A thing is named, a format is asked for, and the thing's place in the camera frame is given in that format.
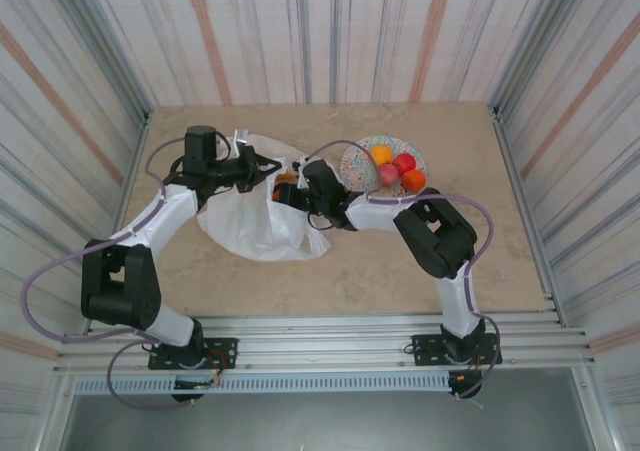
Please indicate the white plastic bag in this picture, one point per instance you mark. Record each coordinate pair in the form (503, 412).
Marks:
(250, 226)

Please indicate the yellowish orange fruit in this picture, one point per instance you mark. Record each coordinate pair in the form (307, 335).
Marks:
(381, 155)

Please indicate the pinkish red apple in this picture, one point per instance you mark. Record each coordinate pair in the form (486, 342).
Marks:
(389, 174)

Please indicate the dark red apple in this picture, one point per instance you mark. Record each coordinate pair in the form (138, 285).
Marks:
(404, 162)

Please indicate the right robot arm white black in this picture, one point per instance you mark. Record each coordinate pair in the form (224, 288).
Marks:
(375, 213)

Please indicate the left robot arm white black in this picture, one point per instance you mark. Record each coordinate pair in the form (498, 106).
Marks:
(165, 216)

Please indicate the round speckled colourful plate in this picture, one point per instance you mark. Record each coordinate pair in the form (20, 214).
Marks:
(360, 166)

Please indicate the black round clamp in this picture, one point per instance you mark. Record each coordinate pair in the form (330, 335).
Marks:
(187, 397)
(467, 383)

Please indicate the aluminium side rail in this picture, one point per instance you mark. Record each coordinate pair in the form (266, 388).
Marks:
(120, 221)
(527, 216)

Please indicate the aluminium mounting rail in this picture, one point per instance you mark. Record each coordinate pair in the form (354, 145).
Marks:
(320, 341)

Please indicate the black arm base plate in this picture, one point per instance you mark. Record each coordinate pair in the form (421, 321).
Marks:
(425, 348)
(225, 351)

